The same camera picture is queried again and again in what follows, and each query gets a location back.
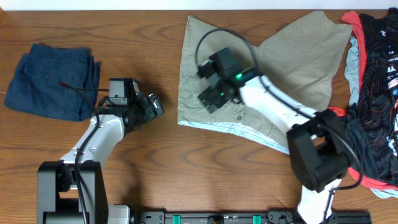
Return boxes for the khaki shorts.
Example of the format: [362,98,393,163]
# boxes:
[177,11,352,154]

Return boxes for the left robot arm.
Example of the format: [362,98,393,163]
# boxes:
[37,94,164,224]

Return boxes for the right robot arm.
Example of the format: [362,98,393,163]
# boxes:
[197,68,359,223]

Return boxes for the folded navy blue shorts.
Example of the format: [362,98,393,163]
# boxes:
[4,44,101,121]

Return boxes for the light blue garment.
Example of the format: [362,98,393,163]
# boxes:
[345,36,359,106]

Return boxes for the red garment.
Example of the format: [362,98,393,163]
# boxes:
[326,11,398,191]

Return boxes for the black patterned shirt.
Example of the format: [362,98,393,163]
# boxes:
[341,7,398,187]

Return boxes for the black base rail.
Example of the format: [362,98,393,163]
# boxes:
[129,210,373,224]

